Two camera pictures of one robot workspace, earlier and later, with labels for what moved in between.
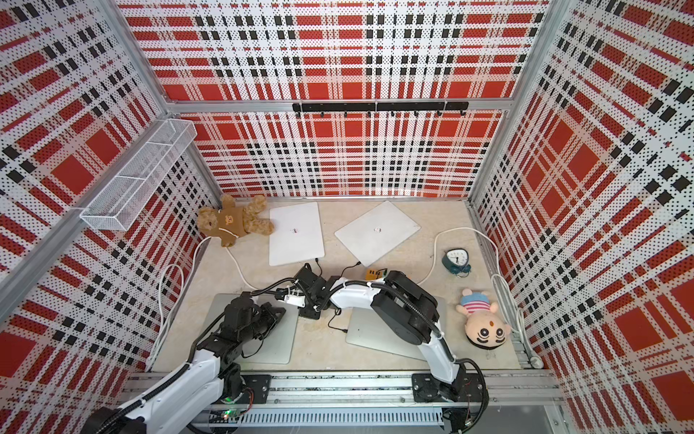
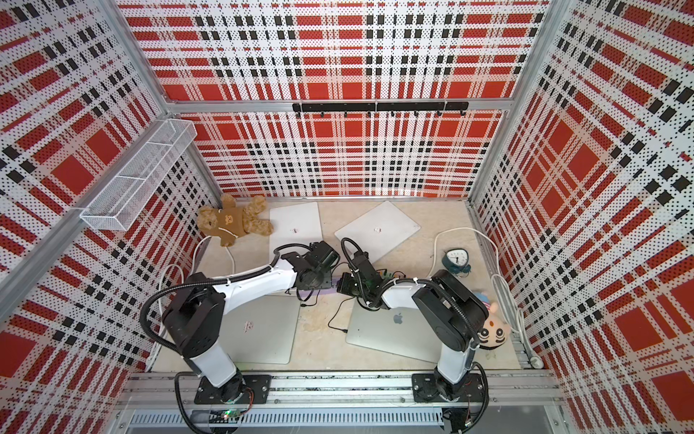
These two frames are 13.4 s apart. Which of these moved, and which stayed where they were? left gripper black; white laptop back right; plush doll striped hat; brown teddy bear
Moved: left gripper black
Stayed: white laptop back right; brown teddy bear; plush doll striped hat
